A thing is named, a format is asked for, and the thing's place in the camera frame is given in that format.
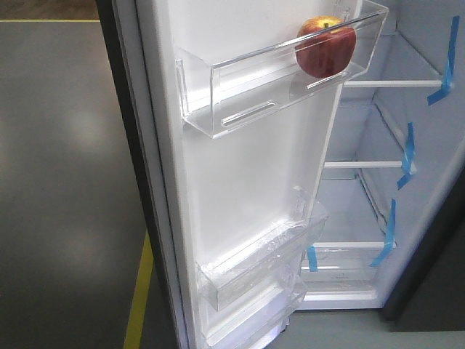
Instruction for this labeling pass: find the red yellow apple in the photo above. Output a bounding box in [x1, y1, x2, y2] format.
[295, 26, 357, 79]

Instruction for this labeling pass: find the fridge door with bins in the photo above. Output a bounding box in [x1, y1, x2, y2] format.
[97, 1, 389, 348]

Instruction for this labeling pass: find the dark grey fridge unit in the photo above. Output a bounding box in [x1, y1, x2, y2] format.
[380, 176, 464, 332]

